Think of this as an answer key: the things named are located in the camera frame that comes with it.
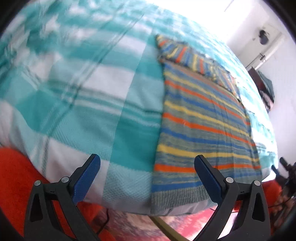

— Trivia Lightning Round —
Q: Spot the striped knit sweater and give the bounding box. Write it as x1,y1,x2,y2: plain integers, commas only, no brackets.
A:
151,35,262,215

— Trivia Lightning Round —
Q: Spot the dark clothes pile on chair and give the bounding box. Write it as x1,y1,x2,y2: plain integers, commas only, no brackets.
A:
248,67,275,113

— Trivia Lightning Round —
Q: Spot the red fuzzy blanket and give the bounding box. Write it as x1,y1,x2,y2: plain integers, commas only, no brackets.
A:
1,148,116,240

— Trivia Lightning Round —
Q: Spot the teal plaid bedspread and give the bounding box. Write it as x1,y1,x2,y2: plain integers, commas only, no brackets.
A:
1,1,278,215

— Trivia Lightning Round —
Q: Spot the black cable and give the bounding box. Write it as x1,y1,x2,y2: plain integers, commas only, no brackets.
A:
94,208,110,235

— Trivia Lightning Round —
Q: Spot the yellow-green stool frame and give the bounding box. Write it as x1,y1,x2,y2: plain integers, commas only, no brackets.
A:
149,216,188,241

